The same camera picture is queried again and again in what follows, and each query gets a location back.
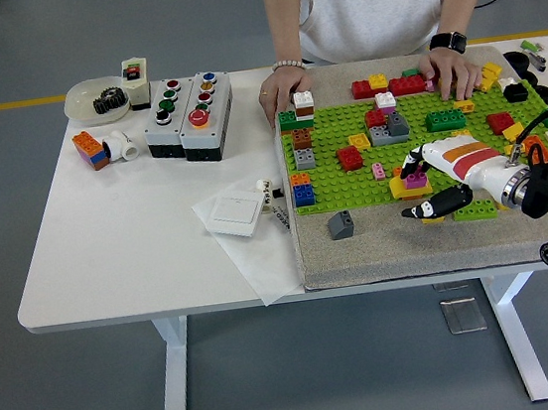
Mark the light grey toy brick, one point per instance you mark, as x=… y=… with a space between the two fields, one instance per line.
x=306 y=159

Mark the dark grey sloped brick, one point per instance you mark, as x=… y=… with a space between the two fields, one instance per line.
x=341 y=225
x=398 y=125

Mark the white labelled connector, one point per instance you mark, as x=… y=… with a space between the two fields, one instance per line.
x=264 y=186

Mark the person's right hand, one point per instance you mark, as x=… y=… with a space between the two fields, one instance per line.
x=287 y=86

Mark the person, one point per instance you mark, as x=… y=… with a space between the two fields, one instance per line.
x=374 y=2

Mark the grey three-button control box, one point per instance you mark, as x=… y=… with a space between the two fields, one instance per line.
x=158 y=136

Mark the black toy brick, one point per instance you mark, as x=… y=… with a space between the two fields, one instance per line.
x=515 y=91

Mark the white plastic bowl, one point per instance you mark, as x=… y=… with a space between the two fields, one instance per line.
x=78 y=101

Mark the small pink toy brick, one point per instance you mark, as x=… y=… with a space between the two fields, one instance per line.
x=379 y=171

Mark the long grey toy brick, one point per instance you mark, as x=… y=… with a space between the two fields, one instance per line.
x=380 y=137

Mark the flat yellow toy brick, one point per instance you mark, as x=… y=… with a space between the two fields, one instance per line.
x=360 y=142

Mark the black smartwatch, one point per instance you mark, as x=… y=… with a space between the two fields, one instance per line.
x=449 y=42

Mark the magenta toy brick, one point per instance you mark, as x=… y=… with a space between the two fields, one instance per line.
x=417 y=180

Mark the long orange toy brick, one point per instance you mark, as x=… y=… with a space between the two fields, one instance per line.
x=531 y=141

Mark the person's right forearm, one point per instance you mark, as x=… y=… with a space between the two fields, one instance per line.
x=285 y=28

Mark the blue toy brick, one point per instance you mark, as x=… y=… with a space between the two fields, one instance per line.
x=305 y=196

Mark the white wall switch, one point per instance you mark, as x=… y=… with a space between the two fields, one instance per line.
x=232 y=212

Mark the long lime green brick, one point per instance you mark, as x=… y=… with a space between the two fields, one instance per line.
x=480 y=212

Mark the yellow stepped toy brick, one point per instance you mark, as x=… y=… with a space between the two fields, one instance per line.
x=492 y=72

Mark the grey-brown mat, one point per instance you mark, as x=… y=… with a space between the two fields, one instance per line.
x=395 y=255

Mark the white pipe tee fitting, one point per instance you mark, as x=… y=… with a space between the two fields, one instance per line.
x=122 y=146

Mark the small white toy brick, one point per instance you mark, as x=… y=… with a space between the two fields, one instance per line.
x=506 y=82

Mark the grey emergency stop control box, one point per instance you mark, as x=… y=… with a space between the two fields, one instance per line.
x=201 y=141

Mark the long dark green brick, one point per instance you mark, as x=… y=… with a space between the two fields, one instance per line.
x=446 y=120

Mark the cream switch box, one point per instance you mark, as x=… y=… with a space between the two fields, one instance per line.
x=137 y=89

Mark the white table leg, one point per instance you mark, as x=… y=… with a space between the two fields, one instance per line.
x=175 y=377
x=510 y=316

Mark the black metal gear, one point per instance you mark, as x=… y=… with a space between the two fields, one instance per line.
x=109 y=102

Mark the small green part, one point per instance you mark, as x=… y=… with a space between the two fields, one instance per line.
x=527 y=45

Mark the person's left hand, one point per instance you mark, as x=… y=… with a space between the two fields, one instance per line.
x=452 y=70

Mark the dark green toy brick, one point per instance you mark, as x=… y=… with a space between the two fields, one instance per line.
x=294 y=121

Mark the multicolour toy brick stack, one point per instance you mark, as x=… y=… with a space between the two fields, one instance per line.
x=93 y=154

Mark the metal floor plate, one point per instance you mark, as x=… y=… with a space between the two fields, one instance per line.
x=462 y=316

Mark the long red toy brick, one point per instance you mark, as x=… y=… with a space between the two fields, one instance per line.
x=407 y=85

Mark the green studded baseplate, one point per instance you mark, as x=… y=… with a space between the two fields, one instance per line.
x=352 y=193

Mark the thin brown toy brick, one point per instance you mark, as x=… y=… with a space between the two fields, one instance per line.
x=306 y=112

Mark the white paper sheet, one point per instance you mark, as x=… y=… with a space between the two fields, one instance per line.
x=263 y=276

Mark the yellow curved toy brick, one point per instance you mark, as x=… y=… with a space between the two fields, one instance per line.
x=417 y=192

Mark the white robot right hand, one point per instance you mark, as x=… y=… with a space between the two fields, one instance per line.
x=468 y=161

